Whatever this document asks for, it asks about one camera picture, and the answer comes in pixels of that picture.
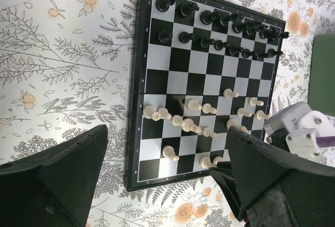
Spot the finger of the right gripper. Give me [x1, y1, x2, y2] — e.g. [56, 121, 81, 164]
[209, 161, 243, 221]

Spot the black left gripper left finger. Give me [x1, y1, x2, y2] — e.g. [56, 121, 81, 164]
[1, 125, 108, 226]

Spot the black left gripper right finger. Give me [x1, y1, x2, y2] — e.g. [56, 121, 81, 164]
[227, 127, 334, 226]

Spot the black and grey chessboard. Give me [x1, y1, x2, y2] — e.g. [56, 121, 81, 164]
[125, 0, 286, 191]

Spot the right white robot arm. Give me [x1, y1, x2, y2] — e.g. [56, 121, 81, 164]
[210, 101, 334, 226]

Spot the white rook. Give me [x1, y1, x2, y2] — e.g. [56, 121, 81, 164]
[142, 105, 161, 121]

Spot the green plastic box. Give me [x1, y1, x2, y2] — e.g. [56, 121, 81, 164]
[308, 33, 334, 117]

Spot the floral tablecloth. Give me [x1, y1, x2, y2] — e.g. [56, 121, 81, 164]
[1, 0, 334, 226]

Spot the black knight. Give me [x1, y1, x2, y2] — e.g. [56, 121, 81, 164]
[177, 2, 199, 18]

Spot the black rook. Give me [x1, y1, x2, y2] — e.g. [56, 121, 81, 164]
[155, 0, 175, 12]

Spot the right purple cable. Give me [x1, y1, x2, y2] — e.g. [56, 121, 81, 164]
[316, 135, 335, 148]

